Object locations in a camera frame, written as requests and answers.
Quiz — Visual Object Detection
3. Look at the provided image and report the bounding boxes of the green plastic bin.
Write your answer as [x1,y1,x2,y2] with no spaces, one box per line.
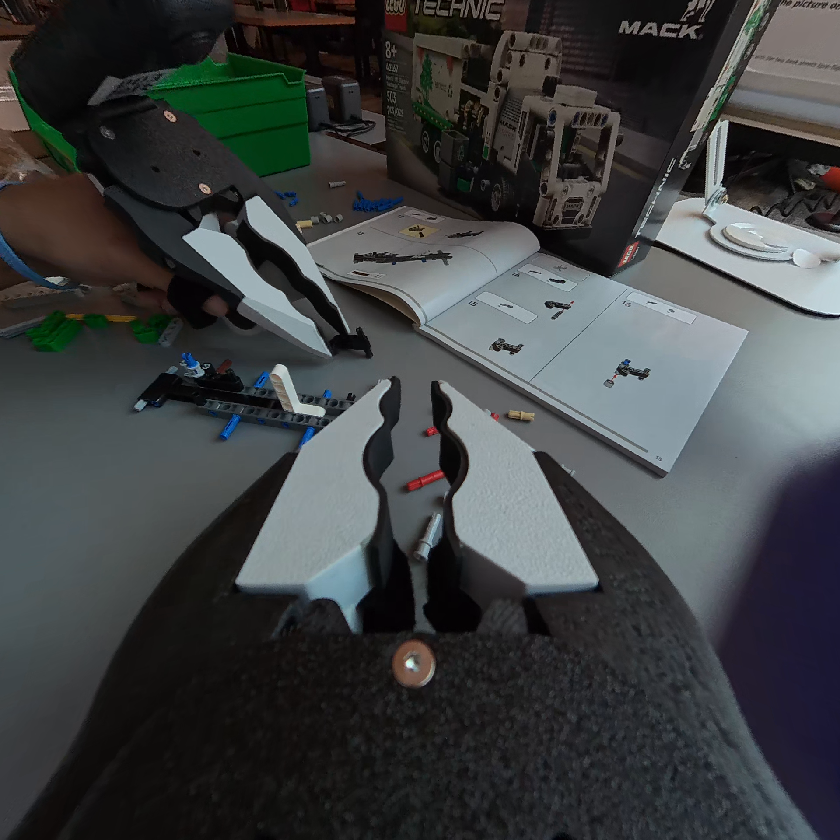
[7,54,313,179]

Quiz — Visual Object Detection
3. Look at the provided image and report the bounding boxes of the small black lego connector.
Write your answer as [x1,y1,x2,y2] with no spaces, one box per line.
[327,325,374,360]

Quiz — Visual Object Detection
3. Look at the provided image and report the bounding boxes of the person's left hand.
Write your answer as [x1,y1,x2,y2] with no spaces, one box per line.
[84,196,231,319]

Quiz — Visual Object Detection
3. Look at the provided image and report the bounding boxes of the white board stand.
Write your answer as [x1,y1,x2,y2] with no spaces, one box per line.
[655,117,840,319]

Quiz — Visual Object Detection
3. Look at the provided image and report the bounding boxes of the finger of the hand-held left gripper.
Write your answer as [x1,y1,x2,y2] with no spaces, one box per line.
[243,195,353,337]
[182,222,333,360]

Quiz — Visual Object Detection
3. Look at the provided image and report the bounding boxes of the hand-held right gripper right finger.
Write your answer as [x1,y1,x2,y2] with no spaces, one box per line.
[430,381,600,597]

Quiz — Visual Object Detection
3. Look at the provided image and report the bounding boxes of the lego chassis assembly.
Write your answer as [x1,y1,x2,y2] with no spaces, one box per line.
[134,363,359,455]

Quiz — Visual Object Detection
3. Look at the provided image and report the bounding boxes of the instruction sheet board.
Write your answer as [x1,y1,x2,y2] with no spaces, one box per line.
[725,0,840,129]

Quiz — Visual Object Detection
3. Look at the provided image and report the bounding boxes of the lego instruction booklet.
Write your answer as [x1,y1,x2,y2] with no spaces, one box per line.
[306,205,749,476]

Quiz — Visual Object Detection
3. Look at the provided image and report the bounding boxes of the black lego set box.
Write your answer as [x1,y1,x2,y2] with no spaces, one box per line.
[383,0,783,278]

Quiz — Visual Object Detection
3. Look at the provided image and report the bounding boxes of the dark purple cloth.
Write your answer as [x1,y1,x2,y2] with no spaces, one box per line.
[714,453,840,840]

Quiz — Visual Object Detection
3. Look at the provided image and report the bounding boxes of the person's left forearm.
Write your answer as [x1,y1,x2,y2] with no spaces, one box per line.
[0,174,111,291]

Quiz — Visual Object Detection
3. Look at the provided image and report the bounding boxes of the pile of green lego pieces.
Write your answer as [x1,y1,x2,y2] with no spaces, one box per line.
[25,310,175,353]

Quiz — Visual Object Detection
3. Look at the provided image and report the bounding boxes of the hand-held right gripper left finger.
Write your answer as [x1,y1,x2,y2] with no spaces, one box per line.
[235,377,403,634]

